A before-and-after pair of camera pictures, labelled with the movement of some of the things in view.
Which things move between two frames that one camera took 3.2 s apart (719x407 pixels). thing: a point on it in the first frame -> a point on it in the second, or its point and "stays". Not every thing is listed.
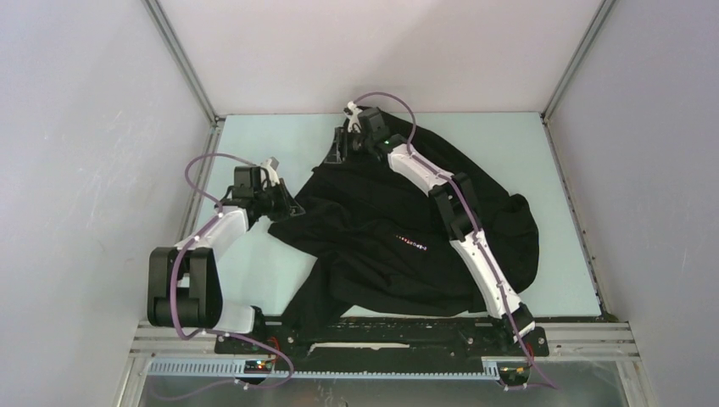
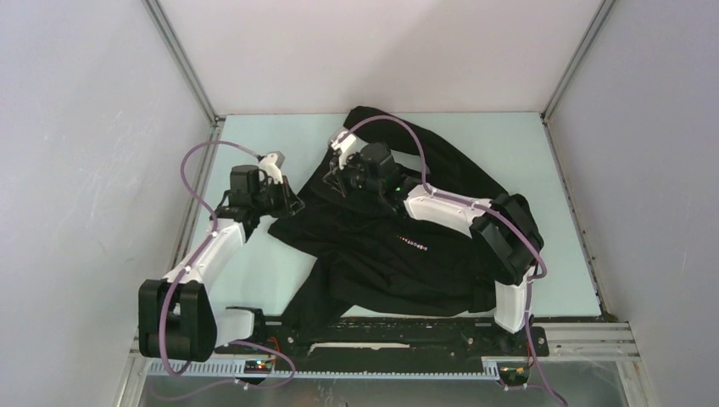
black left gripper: [288, 205] stays
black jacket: [368, 233] stays
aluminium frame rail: [161, 354] stays
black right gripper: [336, 153] -> [332, 179]
